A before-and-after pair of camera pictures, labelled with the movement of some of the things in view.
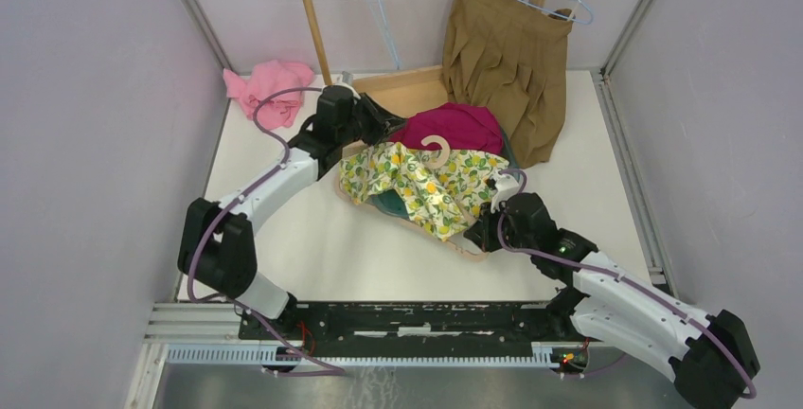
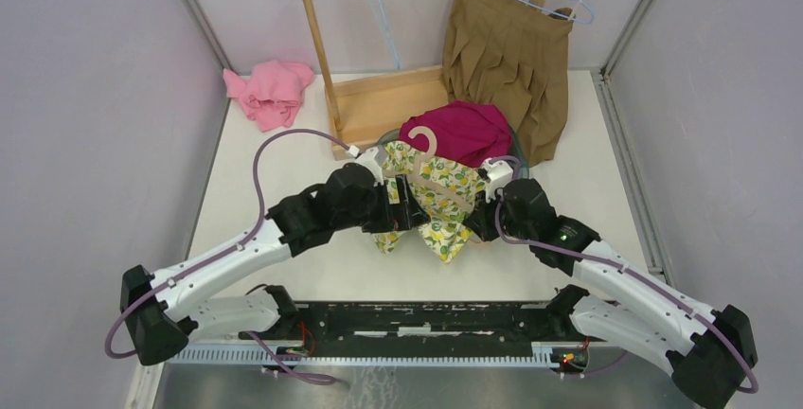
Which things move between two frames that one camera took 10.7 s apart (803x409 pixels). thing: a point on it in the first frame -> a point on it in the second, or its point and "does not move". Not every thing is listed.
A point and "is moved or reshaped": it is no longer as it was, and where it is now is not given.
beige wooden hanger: [473, 256] -> [419, 172]
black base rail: [420, 328] does not move
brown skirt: [508, 55] does not move
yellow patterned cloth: [441, 201] is moved or reshaped
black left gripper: [383, 120] -> [402, 216]
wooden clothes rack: [395, 92] does not move
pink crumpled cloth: [276, 111] does not move
